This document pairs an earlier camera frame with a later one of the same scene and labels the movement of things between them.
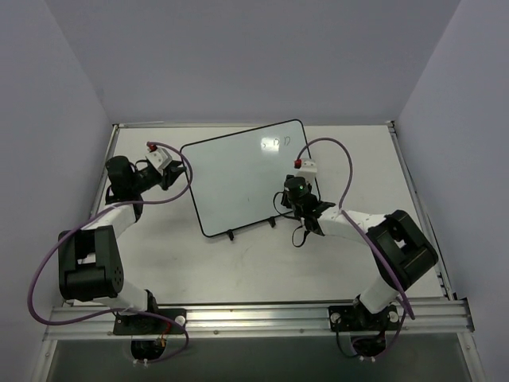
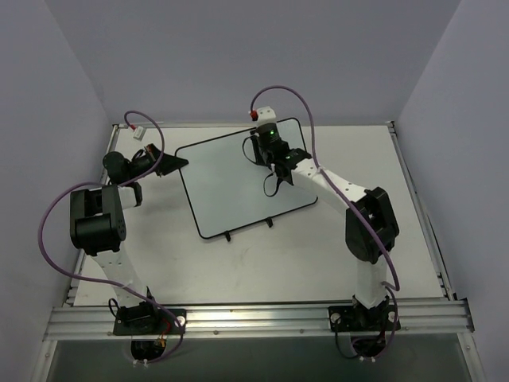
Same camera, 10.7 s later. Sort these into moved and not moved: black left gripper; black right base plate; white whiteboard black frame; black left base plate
Moved: black left gripper
Not moved: black right base plate; white whiteboard black frame; black left base plate
